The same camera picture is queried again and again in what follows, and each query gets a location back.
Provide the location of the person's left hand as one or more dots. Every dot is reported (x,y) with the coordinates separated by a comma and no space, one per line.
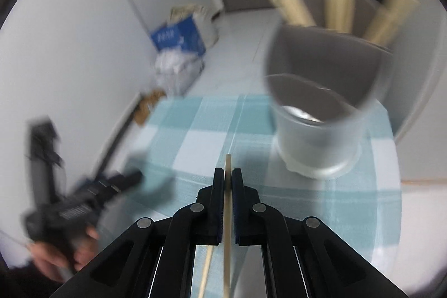
(52,259)

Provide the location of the beige cloth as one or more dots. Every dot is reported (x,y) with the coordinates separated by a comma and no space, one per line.
(188,11)

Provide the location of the blue cardboard box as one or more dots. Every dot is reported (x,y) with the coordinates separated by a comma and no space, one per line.
(178,36)

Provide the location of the grey plastic parcel bag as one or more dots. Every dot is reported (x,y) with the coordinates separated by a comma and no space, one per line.
(178,62)
(176,85)

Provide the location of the teal checked tablecloth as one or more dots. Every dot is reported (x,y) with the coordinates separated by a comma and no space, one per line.
(195,151)

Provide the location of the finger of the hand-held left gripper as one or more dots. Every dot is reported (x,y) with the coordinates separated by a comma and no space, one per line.
(124,182)

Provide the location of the brown shoe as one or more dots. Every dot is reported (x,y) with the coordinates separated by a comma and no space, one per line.
(150,107)

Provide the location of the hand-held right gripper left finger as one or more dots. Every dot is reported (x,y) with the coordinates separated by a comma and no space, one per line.
(218,200)

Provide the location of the white plastic utensil holder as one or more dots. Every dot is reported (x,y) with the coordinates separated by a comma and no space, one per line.
(314,144)

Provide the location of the white bag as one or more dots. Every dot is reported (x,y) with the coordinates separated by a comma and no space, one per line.
(209,29)

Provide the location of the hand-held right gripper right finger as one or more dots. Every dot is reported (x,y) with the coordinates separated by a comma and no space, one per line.
(239,200)

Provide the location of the white wardrobe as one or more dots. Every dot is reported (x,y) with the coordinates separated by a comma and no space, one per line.
(419,92)

